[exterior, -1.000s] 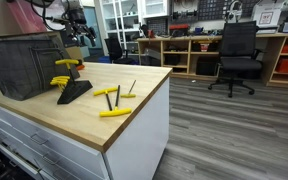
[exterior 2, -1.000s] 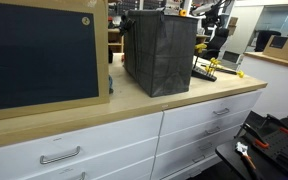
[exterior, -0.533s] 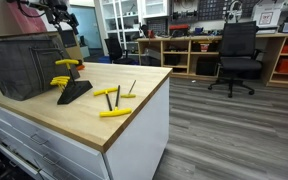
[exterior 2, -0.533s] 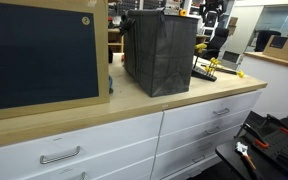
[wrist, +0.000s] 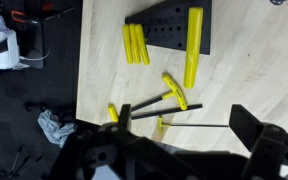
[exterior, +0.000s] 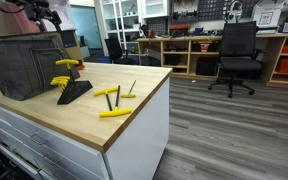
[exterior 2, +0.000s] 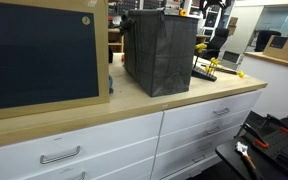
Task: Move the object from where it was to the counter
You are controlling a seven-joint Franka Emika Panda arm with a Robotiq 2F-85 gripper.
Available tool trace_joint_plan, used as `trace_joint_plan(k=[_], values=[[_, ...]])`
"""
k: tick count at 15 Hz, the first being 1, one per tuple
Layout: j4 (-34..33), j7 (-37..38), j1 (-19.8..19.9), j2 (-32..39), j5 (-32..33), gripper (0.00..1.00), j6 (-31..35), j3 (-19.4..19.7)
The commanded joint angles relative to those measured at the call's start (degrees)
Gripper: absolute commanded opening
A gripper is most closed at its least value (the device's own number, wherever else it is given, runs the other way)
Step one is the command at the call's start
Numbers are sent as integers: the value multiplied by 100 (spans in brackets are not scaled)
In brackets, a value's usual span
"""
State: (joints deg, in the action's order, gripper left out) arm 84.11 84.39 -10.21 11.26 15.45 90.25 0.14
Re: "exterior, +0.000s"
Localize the black hex key stand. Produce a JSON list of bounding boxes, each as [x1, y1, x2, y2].
[[56, 79, 94, 106]]

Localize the black tool pegboard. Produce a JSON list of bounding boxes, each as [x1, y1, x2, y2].
[[171, 0, 262, 23]]

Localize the wooden workbench with shelves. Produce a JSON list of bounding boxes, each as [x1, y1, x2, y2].
[[136, 32, 288, 90]]

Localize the grey metal wire rack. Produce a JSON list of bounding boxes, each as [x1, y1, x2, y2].
[[0, 33, 82, 102]]

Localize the grey case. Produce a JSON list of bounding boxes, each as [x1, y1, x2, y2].
[[140, 48, 162, 67]]

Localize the blue glass door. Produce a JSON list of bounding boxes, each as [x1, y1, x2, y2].
[[70, 5, 104, 51]]

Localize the large black box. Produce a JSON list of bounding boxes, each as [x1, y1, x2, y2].
[[195, 56, 220, 77]]

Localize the red toolbox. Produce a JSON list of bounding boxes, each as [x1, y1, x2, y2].
[[168, 23, 191, 37]]

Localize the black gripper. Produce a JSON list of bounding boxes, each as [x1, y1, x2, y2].
[[23, 2, 64, 33]]

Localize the headphones on stand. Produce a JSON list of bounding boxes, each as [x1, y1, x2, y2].
[[226, 0, 244, 24]]

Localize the white drawer cabinet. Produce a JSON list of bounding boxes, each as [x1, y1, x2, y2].
[[0, 77, 171, 180]]

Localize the white shelf unit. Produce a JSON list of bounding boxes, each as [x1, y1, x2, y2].
[[93, 0, 170, 56]]

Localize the white labelled box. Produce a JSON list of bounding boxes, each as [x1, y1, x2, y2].
[[252, 3, 284, 30]]

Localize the metal drawer handle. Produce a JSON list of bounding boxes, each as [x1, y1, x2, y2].
[[30, 133, 50, 146]]

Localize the large yellow T-handle hex key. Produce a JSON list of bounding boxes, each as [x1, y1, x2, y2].
[[93, 87, 119, 112], [54, 58, 80, 84], [99, 84, 133, 118]]

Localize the blue bin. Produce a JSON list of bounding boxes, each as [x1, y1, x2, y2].
[[97, 55, 111, 65]]

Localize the pink board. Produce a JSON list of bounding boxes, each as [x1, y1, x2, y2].
[[7, 3, 68, 34]]

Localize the red and white cup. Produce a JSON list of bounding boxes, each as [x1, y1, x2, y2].
[[199, 43, 210, 53]]

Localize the black mesh office chair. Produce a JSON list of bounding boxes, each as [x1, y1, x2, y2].
[[207, 21, 265, 99]]

